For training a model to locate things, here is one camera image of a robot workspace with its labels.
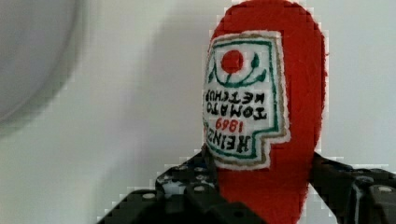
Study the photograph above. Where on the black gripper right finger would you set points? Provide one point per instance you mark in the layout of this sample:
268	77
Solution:
355	196

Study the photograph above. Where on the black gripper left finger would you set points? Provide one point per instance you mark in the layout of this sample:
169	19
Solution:
191	191

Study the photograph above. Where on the red plush ketchup bottle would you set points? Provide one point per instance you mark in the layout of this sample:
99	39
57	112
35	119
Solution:
263	97

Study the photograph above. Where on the lilac round plate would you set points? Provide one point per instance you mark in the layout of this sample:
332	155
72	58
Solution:
33	37

